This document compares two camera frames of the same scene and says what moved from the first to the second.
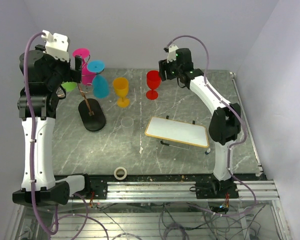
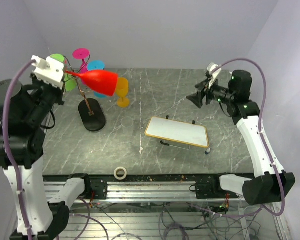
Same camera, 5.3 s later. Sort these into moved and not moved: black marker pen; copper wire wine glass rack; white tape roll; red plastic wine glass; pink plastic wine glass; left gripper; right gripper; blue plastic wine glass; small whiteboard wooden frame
Moved: right gripper; red plastic wine glass; left gripper
Not moved: black marker pen; blue plastic wine glass; copper wire wine glass rack; white tape roll; pink plastic wine glass; small whiteboard wooden frame
